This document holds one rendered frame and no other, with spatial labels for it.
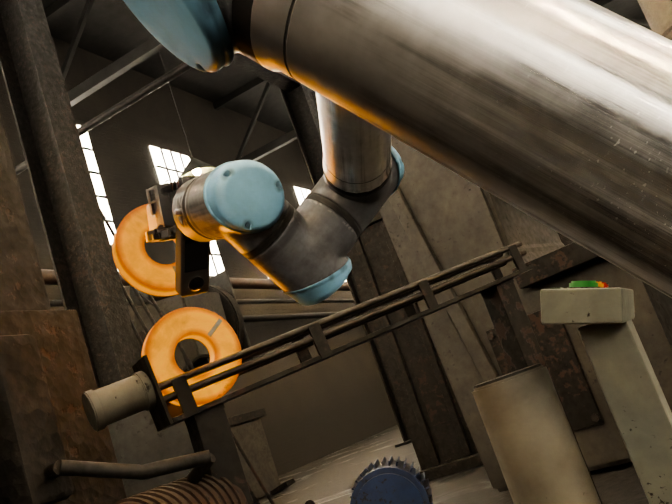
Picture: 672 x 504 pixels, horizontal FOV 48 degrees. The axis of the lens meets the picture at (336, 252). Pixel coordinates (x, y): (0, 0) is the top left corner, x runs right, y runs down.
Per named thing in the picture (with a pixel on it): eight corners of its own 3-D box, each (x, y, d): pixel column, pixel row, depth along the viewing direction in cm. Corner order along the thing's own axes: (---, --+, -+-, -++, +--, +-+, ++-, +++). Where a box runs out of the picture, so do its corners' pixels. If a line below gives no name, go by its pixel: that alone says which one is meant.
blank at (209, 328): (200, 428, 115) (206, 425, 112) (118, 368, 113) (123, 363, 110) (254, 350, 123) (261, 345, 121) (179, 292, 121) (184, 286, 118)
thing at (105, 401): (93, 434, 109) (78, 396, 110) (150, 411, 114) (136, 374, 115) (101, 428, 104) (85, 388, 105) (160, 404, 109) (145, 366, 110)
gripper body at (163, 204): (190, 184, 117) (219, 171, 106) (200, 238, 117) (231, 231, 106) (142, 190, 113) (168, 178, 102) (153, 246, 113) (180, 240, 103)
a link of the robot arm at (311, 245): (375, 248, 99) (310, 185, 94) (324, 318, 95) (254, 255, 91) (342, 247, 107) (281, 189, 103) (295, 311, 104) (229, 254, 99)
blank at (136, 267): (95, 224, 119) (99, 215, 117) (182, 199, 128) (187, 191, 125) (134, 311, 117) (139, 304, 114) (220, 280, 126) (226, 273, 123)
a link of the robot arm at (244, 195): (262, 251, 90) (200, 196, 86) (222, 258, 101) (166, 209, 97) (304, 194, 93) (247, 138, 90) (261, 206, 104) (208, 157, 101)
